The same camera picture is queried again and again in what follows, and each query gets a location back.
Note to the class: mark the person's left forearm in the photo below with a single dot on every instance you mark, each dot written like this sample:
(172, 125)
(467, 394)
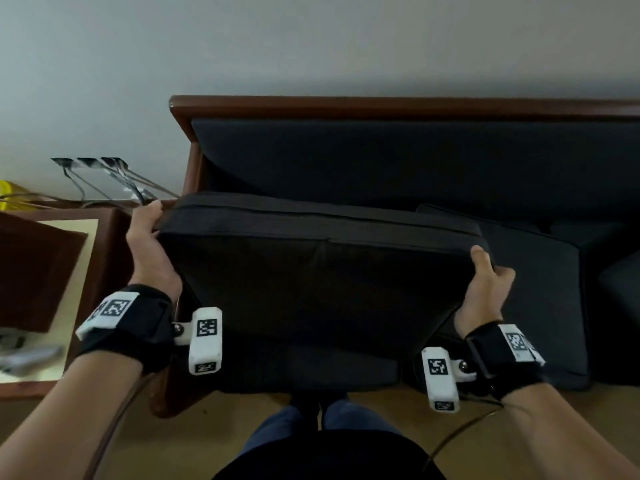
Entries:
(60, 419)

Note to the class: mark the blue jeans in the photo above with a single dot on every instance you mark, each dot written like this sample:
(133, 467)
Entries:
(310, 422)

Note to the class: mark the person's right forearm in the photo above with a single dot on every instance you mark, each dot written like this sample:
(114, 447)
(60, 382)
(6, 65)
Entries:
(565, 429)

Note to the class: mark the dark sofa back cushion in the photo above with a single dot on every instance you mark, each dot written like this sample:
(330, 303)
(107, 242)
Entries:
(425, 159)

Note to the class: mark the wooden sofa frame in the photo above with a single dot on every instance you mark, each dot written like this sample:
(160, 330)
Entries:
(350, 107)

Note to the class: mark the person's right thumb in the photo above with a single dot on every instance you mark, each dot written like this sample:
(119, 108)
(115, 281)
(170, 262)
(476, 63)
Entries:
(482, 262)

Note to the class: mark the yellow object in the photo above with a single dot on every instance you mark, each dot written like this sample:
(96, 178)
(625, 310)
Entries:
(9, 194)

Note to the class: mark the person's right hand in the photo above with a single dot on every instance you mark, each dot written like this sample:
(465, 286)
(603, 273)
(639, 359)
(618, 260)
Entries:
(484, 299)

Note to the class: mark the dark sofa seat cushion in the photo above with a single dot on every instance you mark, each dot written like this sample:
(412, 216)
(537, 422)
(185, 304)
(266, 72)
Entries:
(617, 304)
(540, 294)

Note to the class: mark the person's left thumb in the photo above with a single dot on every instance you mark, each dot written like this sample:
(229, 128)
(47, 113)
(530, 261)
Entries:
(153, 214)

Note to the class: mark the black shirt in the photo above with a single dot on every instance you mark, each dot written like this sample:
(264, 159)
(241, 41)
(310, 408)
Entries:
(330, 459)

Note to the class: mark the black seat cushion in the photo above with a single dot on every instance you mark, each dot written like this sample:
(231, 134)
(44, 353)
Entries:
(320, 284)

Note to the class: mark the grey object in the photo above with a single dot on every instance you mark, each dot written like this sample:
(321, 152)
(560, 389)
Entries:
(25, 357)

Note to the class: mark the wooden side table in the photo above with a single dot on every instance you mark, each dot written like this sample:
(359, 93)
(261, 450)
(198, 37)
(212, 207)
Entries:
(107, 254)

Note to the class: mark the white wrist camera with marker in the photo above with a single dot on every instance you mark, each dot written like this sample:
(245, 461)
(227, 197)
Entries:
(440, 379)
(206, 342)

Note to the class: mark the person's left hand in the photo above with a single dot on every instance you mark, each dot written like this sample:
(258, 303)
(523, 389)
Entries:
(150, 264)

